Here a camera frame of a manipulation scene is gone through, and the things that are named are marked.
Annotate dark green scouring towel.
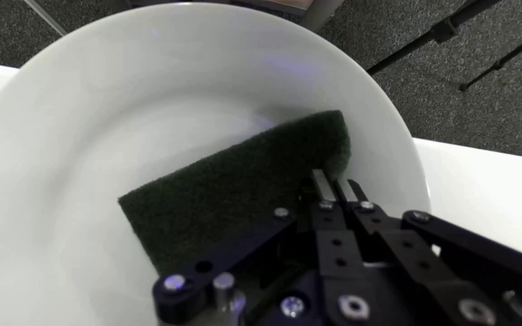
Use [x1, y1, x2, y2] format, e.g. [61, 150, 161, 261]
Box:
[117, 110, 351, 273]

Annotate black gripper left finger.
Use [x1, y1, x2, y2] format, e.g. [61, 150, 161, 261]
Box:
[152, 174, 359, 326]

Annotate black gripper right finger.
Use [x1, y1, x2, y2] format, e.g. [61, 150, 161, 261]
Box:
[335, 181, 522, 326]

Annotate white round plate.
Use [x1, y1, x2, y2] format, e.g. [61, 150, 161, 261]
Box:
[0, 3, 431, 326]

